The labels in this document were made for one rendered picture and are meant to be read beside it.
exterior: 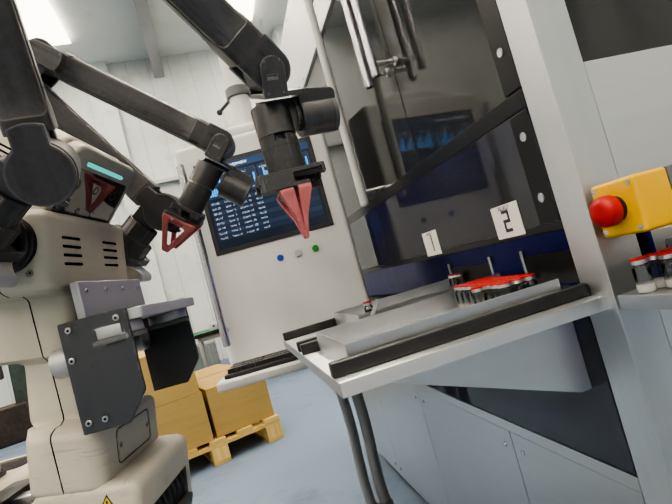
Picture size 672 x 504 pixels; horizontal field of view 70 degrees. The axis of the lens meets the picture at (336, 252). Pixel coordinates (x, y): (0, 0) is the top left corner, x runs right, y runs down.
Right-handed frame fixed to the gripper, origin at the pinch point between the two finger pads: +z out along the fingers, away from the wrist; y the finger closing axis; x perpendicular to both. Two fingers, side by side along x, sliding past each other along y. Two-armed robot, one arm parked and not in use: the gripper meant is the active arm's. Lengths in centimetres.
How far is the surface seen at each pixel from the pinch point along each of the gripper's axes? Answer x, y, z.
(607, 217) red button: -18.7, 33.9, 9.8
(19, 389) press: 655, -324, 39
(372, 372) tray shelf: -11.0, 1.4, 20.1
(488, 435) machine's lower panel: 40, 35, 55
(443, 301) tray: 19.8, 25.9, 18.5
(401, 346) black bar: -8.1, 6.8, 18.8
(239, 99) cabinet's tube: 95, 6, -60
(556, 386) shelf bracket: -2.1, 30.6, 33.3
